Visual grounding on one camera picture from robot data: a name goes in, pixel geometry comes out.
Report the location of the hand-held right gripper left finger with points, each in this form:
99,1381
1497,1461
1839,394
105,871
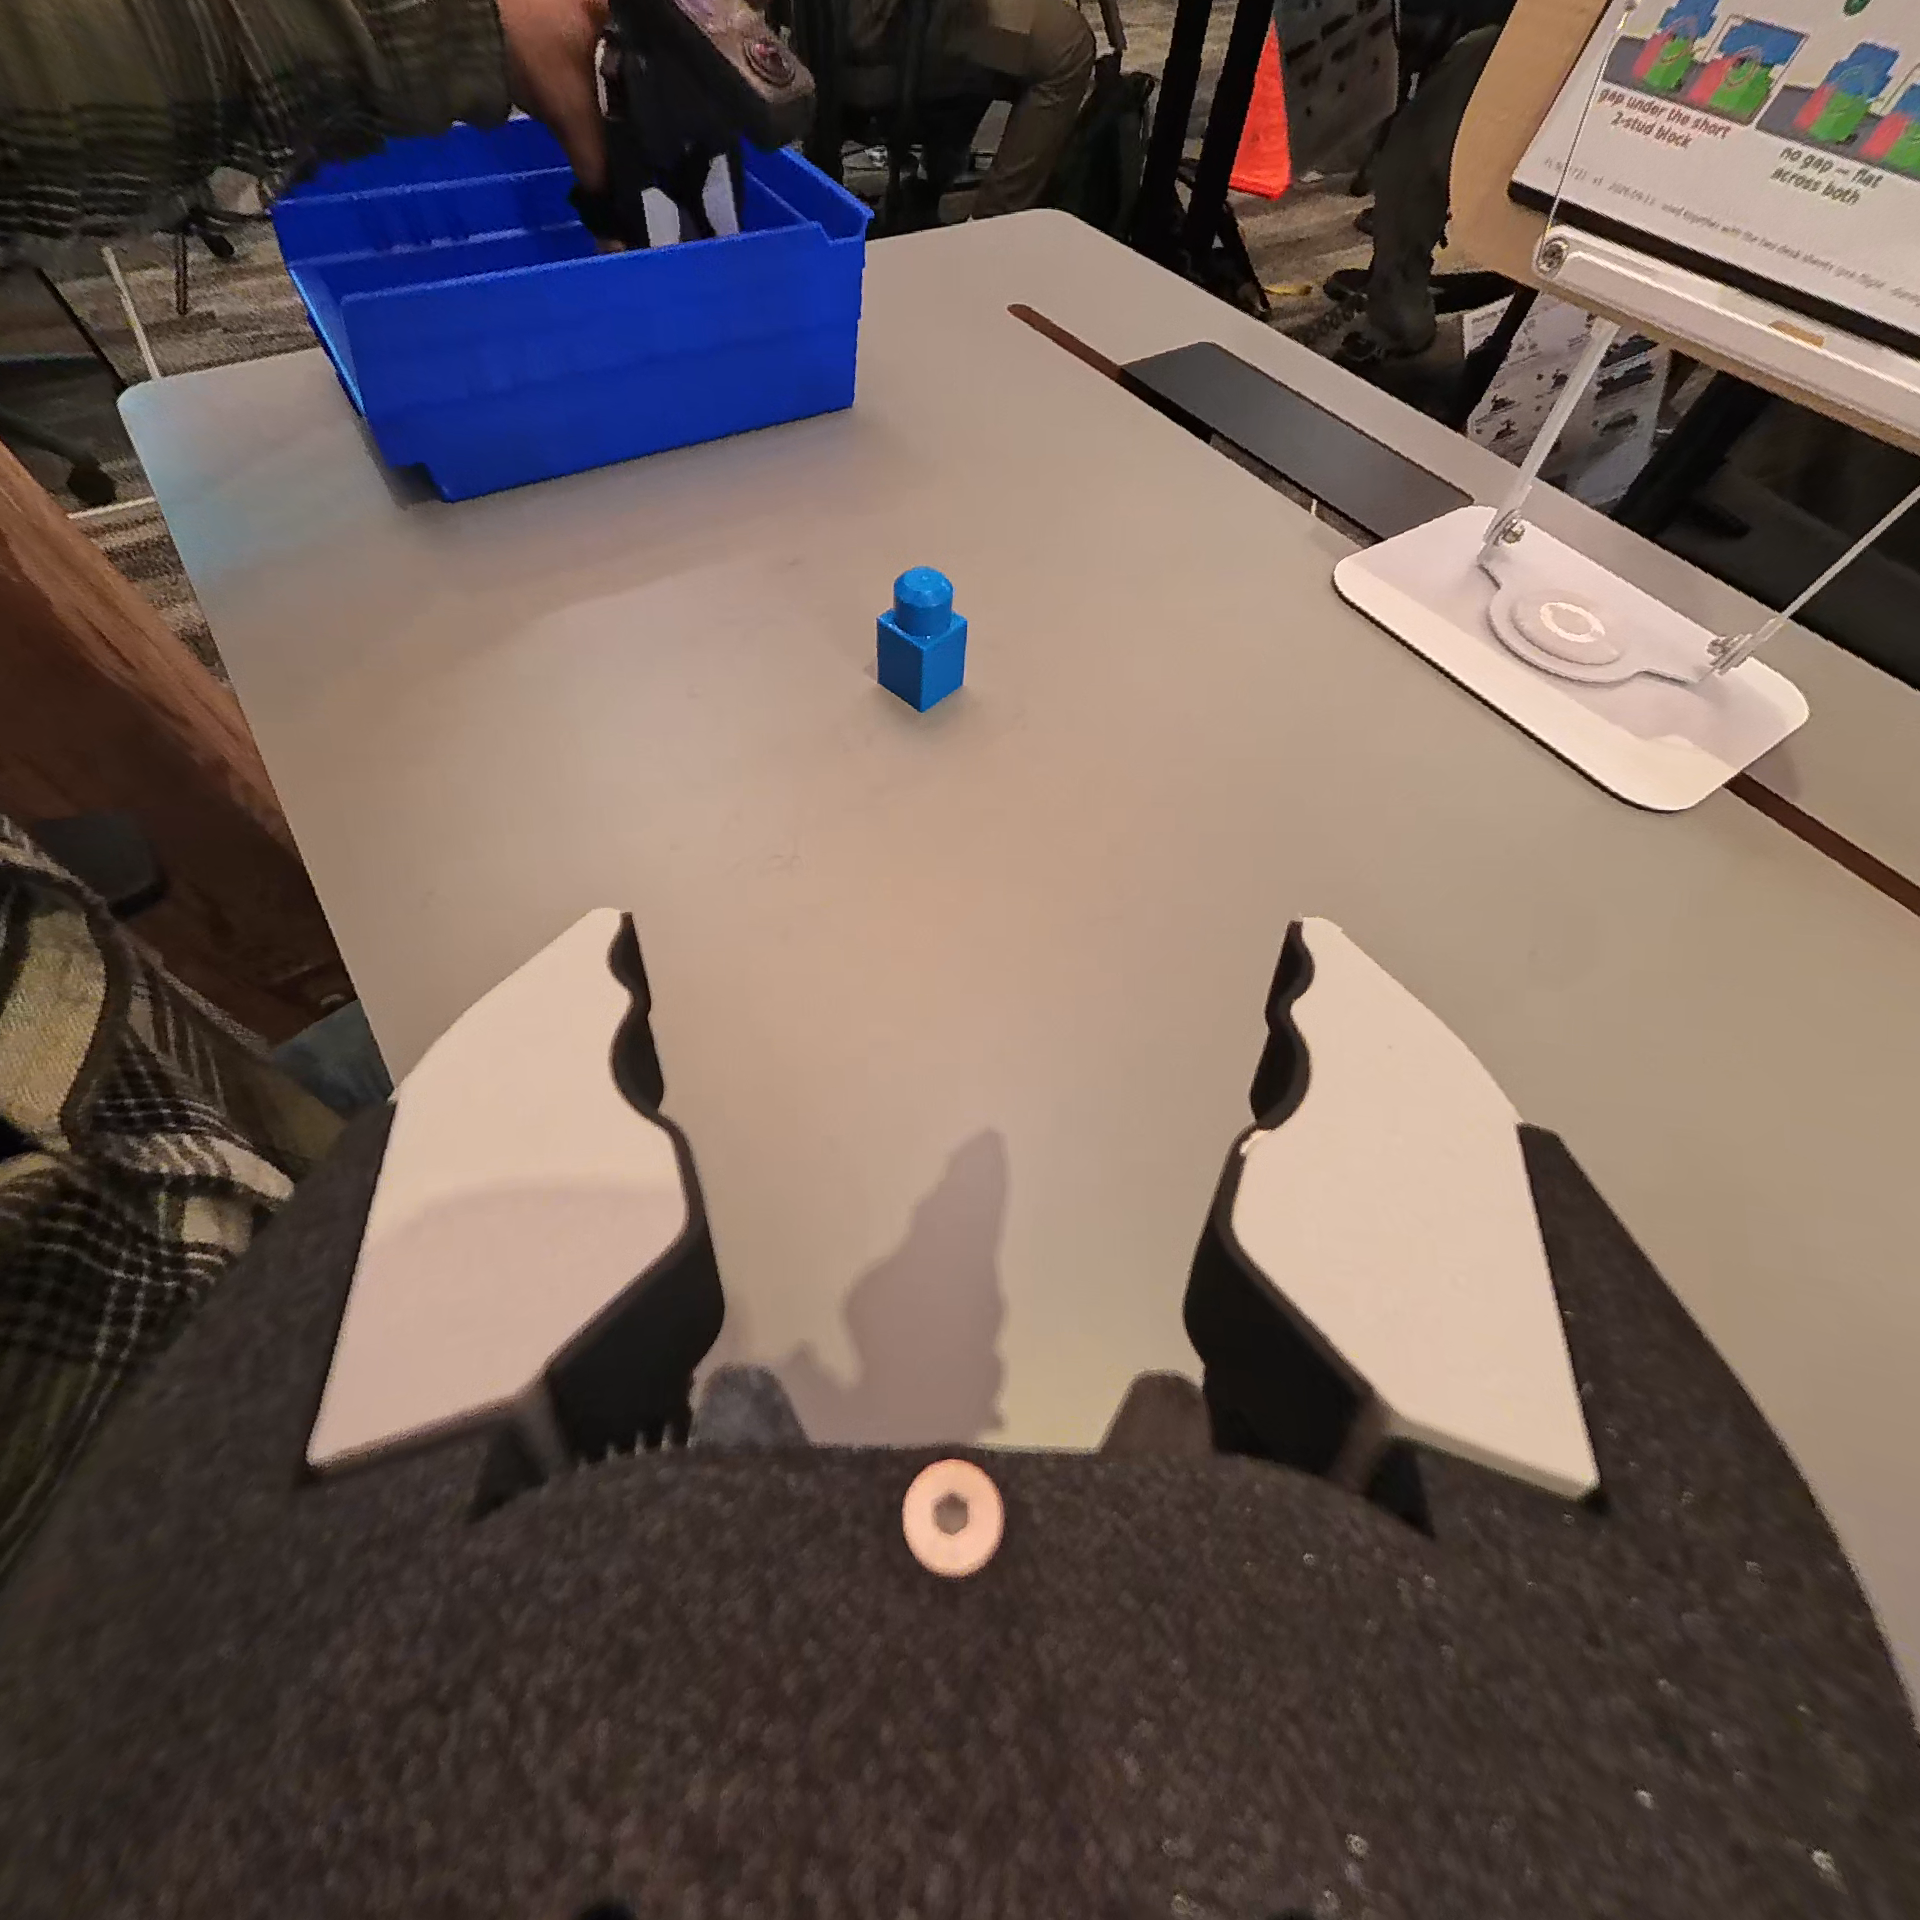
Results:
497,1231

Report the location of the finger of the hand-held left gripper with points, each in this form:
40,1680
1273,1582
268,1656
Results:
658,221
725,193

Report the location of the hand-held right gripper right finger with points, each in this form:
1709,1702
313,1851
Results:
1407,1275

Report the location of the blue plastic bin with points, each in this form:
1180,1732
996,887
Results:
601,362

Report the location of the blue mega block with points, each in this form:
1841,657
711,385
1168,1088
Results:
919,651

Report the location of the person's left forearm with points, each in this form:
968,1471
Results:
228,88

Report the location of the person's left hand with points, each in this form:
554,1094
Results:
560,74

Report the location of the black tripod stand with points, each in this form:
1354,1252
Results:
1185,137

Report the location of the black chair armrest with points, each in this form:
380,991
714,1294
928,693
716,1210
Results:
99,865

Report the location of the orange traffic cone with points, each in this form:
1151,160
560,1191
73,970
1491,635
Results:
1262,137

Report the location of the wooden document stand white base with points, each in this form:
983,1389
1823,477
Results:
1647,736

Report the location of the brown wooden panel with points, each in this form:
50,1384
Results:
137,721

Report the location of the printed paper sheets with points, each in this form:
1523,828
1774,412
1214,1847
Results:
1562,396

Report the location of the printed instruction sheet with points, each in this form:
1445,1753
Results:
1726,164

